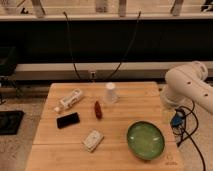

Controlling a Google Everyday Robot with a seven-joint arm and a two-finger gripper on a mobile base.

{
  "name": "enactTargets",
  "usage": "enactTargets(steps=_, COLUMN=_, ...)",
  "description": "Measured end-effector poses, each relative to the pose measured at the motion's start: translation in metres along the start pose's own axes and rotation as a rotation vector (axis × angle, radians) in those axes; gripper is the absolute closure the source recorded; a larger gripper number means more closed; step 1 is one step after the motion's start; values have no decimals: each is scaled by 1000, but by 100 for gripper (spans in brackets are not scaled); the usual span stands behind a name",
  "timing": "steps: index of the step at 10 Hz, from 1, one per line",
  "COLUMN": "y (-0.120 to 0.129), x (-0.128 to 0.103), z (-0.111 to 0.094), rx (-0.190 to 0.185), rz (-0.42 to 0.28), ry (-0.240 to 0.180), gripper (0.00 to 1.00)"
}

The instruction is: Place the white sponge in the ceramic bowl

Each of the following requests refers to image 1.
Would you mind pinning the white sponge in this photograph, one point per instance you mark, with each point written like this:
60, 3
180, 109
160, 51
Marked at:
92, 140

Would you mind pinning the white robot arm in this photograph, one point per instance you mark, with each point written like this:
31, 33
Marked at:
188, 81

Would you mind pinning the green ceramic bowl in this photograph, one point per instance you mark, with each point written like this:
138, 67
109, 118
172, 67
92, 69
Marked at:
145, 140

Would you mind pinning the white paper cup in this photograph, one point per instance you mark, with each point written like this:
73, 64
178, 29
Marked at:
110, 93

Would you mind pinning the small brown red object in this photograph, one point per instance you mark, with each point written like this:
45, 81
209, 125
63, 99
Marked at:
98, 111

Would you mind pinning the black smartphone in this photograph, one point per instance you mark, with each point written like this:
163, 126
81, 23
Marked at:
67, 120

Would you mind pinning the black floor mat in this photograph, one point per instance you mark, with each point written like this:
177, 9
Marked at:
10, 122

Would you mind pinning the dark chair at left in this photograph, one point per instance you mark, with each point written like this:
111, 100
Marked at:
8, 64

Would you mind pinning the white wall power outlet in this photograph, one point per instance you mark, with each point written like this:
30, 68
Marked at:
92, 74

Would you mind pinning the blue cable connector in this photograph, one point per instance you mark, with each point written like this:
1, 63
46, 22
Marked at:
177, 119

